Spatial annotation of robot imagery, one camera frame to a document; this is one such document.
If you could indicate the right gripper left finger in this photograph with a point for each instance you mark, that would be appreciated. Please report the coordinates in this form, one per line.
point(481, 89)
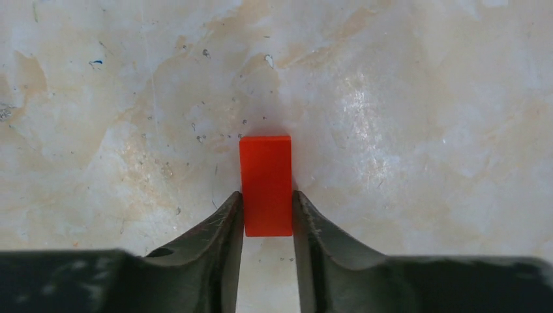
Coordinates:
point(196, 272)

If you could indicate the small red block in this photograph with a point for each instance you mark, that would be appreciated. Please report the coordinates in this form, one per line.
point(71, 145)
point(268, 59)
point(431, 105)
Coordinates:
point(267, 185)

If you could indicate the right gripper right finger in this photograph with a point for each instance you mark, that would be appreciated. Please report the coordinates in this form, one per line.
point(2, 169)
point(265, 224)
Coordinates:
point(338, 273)

